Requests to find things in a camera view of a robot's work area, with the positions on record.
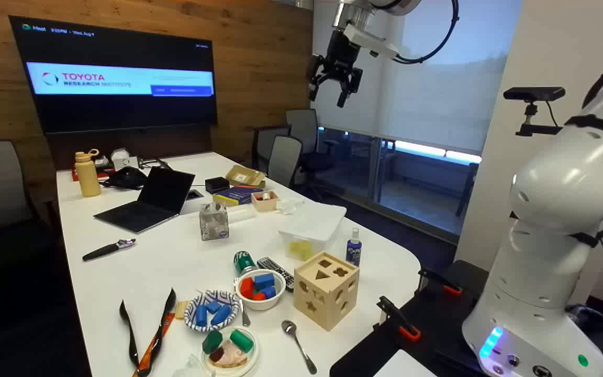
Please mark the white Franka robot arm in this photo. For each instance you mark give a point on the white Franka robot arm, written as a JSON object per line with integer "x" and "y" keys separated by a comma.
{"x": 560, "y": 209}

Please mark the grey office chair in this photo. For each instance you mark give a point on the grey office chair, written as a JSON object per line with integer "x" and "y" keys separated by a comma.
{"x": 302, "y": 126}
{"x": 286, "y": 159}

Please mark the red toy block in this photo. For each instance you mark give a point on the red toy block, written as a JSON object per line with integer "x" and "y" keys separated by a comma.
{"x": 248, "y": 288}

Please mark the white small device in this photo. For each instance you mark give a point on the white small device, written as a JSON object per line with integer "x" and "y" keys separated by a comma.
{"x": 122, "y": 159}

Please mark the blue toy block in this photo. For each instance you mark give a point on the blue toy block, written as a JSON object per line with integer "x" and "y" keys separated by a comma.
{"x": 213, "y": 310}
{"x": 264, "y": 281}

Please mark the wooden shape sorter cube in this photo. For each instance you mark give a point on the wooden shape sorter cube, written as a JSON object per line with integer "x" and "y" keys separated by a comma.
{"x": 325, "y": 292}

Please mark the flat cardboard box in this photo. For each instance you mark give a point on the flat cardboard box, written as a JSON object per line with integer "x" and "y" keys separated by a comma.
{"x": 245, "y": 176}

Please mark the white plate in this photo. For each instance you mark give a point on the white plate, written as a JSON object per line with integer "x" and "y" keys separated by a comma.
{"x": 231, "y": 365}

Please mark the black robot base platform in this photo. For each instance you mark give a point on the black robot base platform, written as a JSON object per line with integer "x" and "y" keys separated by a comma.
{"x": 441, "y": 314}

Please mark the green toy block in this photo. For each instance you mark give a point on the green toy block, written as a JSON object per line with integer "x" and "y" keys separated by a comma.
{"x": 241, "y": 339}
{"x": 213, "y": 342}

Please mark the wall-mounted TV screen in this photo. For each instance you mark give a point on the wall-mounted TV screen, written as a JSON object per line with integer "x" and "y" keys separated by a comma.
{"x": 113, "y": 76}

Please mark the white bowl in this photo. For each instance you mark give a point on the white bowl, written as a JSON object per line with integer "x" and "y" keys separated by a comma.
{"x": 260, "y": 298}

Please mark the green drink can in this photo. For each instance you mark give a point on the green drink can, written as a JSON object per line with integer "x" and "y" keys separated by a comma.
{"x": 244, "y": 263}

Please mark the white paper sheet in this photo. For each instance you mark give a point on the white paper sheet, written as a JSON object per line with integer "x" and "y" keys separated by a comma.
{"x": 403, "y": 365}

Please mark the black marker pen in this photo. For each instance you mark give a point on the black marker pen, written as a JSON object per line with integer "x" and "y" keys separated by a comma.
{"x": 105, "y": 250}

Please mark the small black box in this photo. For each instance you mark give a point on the small black box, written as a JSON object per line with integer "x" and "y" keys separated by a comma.
{"x": 217, "y": 184}

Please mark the clear plastic container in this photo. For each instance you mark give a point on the clear plastic container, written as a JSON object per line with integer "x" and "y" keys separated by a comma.
{"x": 312, "y": 222}

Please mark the small open wooden box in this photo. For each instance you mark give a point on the small open wooden box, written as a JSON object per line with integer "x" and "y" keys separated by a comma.
{"x": 264, "y": 201}

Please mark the black laptop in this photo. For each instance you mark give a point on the black laptop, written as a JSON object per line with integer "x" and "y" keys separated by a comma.
{"x": 149, "y": 201}

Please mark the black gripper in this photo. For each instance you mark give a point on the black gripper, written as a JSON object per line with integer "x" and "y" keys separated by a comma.
{"x": 343, "y": 55}

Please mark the grey remote control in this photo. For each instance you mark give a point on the grey remote control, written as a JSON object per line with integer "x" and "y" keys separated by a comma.
{"x": 274, "y": 269}

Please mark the metal spoon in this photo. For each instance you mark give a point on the metal spoon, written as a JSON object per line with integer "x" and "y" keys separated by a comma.
{"x": 299, "y": 342}

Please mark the black cloth bag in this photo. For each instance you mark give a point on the black cloth bag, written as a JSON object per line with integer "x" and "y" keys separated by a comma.
{"x": 126, "y": 179}

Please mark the white roller blind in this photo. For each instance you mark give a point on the white roller blind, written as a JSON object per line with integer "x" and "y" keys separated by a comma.
{"x": 448, "y": 96}

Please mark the dark office chair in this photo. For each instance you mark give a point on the dark office chair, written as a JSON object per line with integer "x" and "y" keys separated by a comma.
{"x": 266, "y": 143}

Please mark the yellow sponge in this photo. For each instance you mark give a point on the yellow sponge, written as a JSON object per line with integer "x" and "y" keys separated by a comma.
{"x": 302, "y": 250}

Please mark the blue bottle with clear cap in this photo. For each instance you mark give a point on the blue bottle with clear cap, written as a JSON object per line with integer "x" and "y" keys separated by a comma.
{"x": 353, "y": 250}

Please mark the yellow water bottle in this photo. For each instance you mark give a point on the yellow water bottle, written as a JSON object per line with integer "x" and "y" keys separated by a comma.
{"x": 86, "y": 174}

